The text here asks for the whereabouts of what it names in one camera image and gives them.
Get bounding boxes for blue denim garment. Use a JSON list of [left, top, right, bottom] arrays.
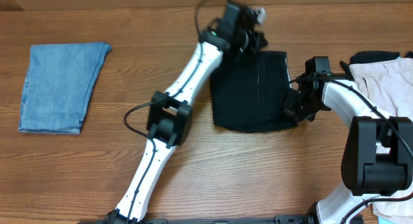
[[18, 42, 112, 135]]

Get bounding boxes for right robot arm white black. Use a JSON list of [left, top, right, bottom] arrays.
[[275, 56, 412, 224]]

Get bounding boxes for black shorts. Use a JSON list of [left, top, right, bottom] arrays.
[[210, 50, 297, 133]]

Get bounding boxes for beige shorts pile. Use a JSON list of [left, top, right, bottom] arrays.
[[349, 57, 412, 223]]

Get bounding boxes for black garment in pile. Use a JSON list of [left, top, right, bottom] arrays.
[[350, 50, 400, 64]]

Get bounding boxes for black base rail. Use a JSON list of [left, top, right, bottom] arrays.
[[80, 215, 365, 224]]

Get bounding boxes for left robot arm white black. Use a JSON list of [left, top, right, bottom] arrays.
[[103, 1, 268, 223]]

